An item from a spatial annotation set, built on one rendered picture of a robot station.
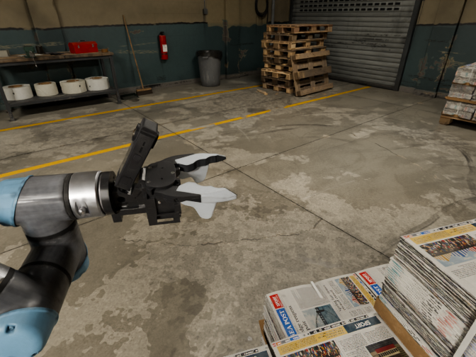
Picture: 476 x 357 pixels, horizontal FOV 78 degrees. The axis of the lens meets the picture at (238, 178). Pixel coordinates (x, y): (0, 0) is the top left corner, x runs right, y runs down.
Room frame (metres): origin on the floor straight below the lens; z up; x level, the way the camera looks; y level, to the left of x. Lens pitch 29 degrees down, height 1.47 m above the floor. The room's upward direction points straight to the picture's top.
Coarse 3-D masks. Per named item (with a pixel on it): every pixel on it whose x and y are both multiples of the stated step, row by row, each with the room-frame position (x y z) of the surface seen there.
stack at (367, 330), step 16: (352, 320) 0.45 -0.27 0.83; (368, 320) 0.45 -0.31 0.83; (304, 336) 0.41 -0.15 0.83; (320, 336) 0.41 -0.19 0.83; (336, 336) 0.41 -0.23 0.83; (352, 336) 0.41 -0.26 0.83; (368, 336) 0.41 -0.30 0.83; (384, 336) 0.41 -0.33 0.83; (240, 352) 0.38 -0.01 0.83; (256, 352) 0.38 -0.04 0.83; (272, 352) 0.39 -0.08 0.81; (288, 352) 0.38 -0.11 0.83; (304, 352) 0.38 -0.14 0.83; (320, 352) 0.38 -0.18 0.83; (336, 352) 0.38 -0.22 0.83; (352, 352) 0.38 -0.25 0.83; (368, 352) 0.38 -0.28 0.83; (384, 352) 0.38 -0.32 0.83; (400, 352) 0.38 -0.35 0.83
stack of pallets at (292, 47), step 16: (272, 32) 6.97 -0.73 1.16; (288, 32) 6.77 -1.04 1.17; (304, 32) 6.58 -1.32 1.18; (320, 32) 6.90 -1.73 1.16; (272, 48) 6.75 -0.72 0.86; (288, 48) 6.42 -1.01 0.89; (304, 48) 6.66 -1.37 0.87; (320, 48) 7.09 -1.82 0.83; (288, 64) 6.43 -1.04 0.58; (272, 80) 6.71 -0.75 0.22; (288, 80) 6.38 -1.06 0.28
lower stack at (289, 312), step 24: (384, 264) 0.87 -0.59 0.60; (288, 288) 0.75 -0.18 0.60; (312, 288) 0.75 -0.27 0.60; (336, 288) 0.75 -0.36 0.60; (360, 288) 0.75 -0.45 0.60; (264, 312) 0.71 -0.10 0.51; (288, 312) 0.65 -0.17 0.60; (312, 312) 0.65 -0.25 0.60; (336, 312) 0.65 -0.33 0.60; (360, 312) 0.65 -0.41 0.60; (288, 336) 0.56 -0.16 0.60
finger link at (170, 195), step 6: (174, 186) 0.40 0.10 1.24; (156, 192) 0.38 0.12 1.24; (162, 192) 0.38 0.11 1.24; (168, 192) 0.38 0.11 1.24; (174, 192) 0.38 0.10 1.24; (180, 192) 0.38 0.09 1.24; (186, 192) 0.38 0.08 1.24; (168, 198) 0.38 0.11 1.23; (174, 198) 0.37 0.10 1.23; (180, 198) 0.37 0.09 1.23; (186, 198) 0.37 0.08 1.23; (192, 198) 0.37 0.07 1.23; (198, 198) 0.38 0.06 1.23
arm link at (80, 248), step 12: (72, 228) 0.39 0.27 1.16; (36, 240) 0.35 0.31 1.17; (48, 240) 0.36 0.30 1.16; (60, 240) 0.36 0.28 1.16; (72, 240) 0.38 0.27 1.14; (36, 252) 0.34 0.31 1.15; (48, 252) 0.34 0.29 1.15; (60, 252) 0.35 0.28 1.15; (72, 252) 0.36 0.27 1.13; (84, 252) 0.40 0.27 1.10; (24, 264) 0.32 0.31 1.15; (60, 264) 0.33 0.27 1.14; (72, 264) 0.35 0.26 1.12; (84, 264) 0.39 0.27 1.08; (72, 276) 0.33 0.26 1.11
